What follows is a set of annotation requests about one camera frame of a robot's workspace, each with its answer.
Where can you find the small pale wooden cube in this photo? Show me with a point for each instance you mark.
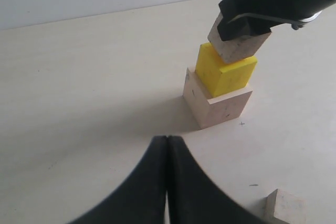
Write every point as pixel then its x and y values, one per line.
pixel 283 207

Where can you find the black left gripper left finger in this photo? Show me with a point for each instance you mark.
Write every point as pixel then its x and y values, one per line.
pixel 141 197

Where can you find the yellow cube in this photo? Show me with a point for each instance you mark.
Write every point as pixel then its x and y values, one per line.
pixel 219 77

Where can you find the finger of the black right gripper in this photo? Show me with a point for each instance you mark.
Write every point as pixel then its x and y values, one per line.
pixel 232 25
pixel 259 26

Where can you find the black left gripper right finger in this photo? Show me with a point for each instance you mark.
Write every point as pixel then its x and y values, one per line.
pixel 192 196

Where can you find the medium wooden cube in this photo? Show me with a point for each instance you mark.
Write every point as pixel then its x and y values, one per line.
pixel 237 49

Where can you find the large light wooden cube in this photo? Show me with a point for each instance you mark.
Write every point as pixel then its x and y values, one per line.
pixel 209 111

